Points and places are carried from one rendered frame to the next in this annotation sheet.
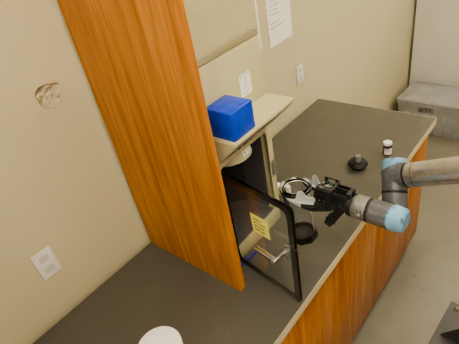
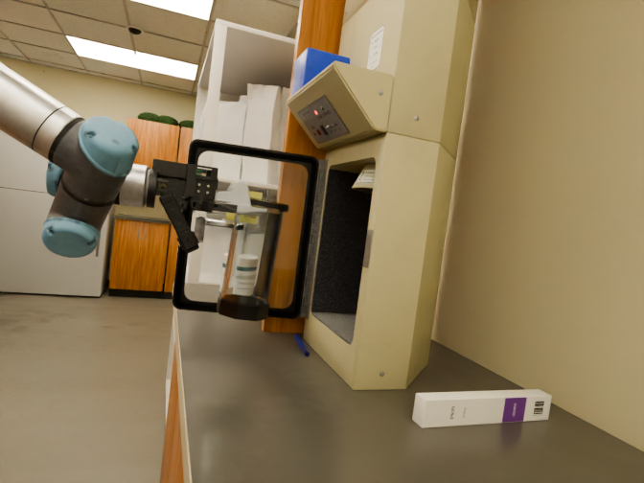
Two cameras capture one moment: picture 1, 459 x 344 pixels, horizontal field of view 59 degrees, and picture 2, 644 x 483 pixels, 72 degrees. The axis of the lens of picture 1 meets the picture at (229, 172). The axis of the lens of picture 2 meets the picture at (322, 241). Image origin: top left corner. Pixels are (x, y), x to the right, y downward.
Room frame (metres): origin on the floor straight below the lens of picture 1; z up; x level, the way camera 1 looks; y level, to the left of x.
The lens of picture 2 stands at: (1.53, -0.94, 1.24)
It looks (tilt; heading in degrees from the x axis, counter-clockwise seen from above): 3 degrees down; 115
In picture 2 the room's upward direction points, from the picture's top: 7 degrees clockwise
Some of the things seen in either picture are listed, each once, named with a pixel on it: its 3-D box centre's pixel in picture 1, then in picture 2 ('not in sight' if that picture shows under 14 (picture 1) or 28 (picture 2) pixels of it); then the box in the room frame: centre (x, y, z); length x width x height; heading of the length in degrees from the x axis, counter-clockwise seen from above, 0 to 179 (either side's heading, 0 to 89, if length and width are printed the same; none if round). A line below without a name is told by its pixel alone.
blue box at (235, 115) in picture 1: (229, 117); (319, 79); (1.06, -0.03, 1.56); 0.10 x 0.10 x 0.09; 44
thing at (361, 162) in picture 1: (357, 161); not in sight; (1.51, -0.60, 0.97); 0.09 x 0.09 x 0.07
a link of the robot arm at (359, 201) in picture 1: (360, 207); (136, 185); (0.89, -0.36, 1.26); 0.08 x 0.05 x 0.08; 134
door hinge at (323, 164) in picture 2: not in sight; (313, 240); (1.06, 0.04, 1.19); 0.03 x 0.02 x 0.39; 134
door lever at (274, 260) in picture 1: (270, 251); not in sight; (0.85, -0.07, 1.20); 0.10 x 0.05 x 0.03; 35
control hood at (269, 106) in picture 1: (254, 130); (329, 113); (1.13, -0.10, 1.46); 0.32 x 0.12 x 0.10; 134
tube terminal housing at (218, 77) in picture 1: (218, 152); (398, 191); (1.26, 0.02, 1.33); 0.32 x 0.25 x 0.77; 134
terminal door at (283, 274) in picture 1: (260, 237); (246, 231); (0.93, -0.05, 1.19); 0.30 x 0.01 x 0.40; 35
